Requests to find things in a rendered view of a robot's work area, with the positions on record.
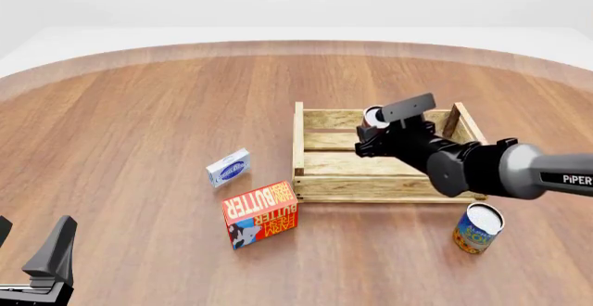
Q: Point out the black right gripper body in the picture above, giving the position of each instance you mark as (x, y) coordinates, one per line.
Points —
(387, 144)

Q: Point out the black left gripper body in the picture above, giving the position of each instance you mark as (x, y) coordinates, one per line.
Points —
(32, 295)

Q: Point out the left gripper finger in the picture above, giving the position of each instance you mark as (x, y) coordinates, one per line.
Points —
(3, 231)
(53, 254)

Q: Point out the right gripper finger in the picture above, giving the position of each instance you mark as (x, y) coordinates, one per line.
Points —
(367, 133)

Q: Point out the tomato sauce tin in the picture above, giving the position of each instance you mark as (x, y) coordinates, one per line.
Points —
(372, 114)

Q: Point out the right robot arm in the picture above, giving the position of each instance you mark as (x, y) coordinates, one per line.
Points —
(486, 170)

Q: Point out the wooden slat tray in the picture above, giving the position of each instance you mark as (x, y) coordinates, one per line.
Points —
(352, 181)

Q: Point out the blue yellow soup tin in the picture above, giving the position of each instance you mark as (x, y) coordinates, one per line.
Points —
(477, 231)

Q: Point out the red butter box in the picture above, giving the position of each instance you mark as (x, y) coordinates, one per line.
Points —
(259, 215)

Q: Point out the white blue cream cheese box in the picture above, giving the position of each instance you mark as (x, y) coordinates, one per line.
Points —
(229, 168)

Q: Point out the small flat camera plate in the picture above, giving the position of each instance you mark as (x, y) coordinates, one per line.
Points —
(407, 108)

